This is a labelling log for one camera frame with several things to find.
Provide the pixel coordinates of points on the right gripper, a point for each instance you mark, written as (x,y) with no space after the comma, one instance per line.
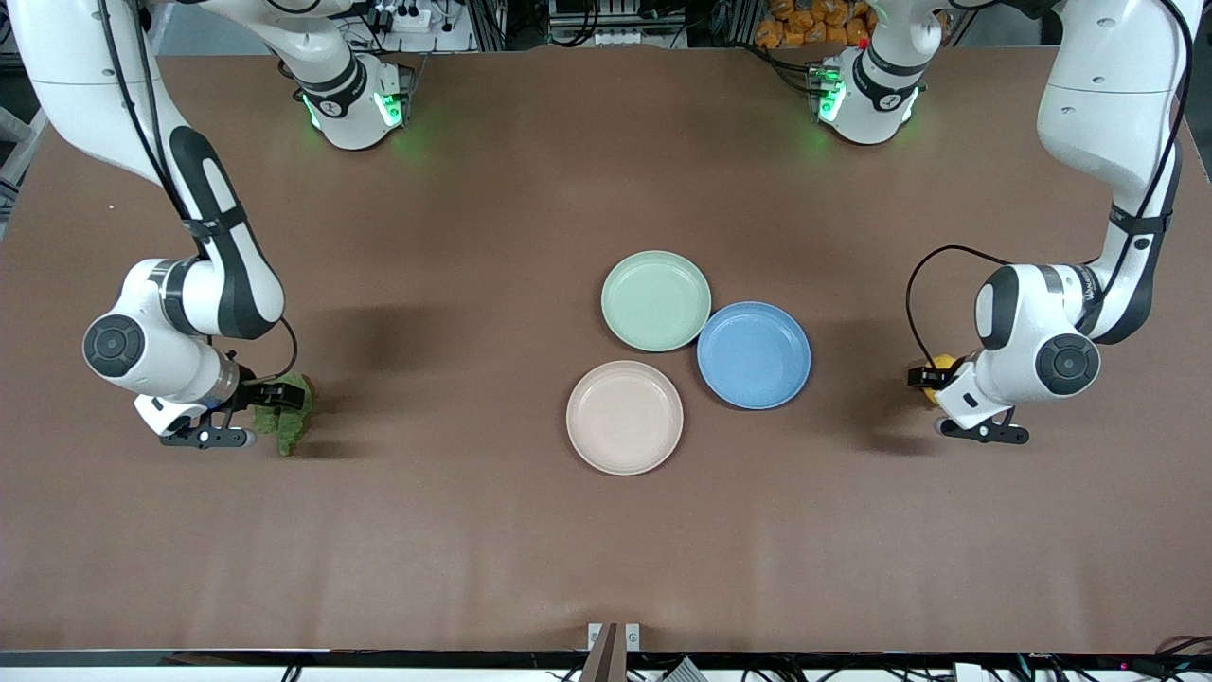
(252,392)

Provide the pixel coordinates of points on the silver metal bracket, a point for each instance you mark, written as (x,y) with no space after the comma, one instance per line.
(632,637)

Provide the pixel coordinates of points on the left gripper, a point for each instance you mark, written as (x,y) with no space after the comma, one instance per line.
(924,377)

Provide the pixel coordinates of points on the brown wooden post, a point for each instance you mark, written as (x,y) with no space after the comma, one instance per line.
(603,663)

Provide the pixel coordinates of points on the black table edge strip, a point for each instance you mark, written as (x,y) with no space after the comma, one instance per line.
(284,658)

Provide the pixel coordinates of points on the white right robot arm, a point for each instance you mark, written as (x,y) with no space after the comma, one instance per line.
(232,284)

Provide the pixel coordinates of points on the long white power strip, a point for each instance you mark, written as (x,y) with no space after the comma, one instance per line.
(615,38)

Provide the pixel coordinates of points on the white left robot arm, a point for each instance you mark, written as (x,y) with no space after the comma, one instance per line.
(1098,95)

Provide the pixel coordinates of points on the blue plate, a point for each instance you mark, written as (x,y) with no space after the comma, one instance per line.
(754,355)

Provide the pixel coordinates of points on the beige plate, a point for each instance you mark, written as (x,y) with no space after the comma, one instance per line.
(625,417)

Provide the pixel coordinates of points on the mint green plate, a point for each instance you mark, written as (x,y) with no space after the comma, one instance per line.
(655,300)

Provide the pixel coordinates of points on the brown table cover mat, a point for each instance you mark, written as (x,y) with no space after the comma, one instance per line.
(379,530)

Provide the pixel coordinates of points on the white power strip with plugs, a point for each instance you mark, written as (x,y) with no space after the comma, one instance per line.
(412,14)

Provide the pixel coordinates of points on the grey ribbed adapter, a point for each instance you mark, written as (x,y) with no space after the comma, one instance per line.
(684,673)

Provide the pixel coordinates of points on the green lettuce leaf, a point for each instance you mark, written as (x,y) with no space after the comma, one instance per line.
(289,431)

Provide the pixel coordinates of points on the yellow lemon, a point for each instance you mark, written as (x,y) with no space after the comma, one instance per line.
(943,361)

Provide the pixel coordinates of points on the small white box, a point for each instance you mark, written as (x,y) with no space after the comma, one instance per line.
(971,673)

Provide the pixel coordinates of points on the bag of orange items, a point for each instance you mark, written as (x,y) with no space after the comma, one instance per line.
(805,24)

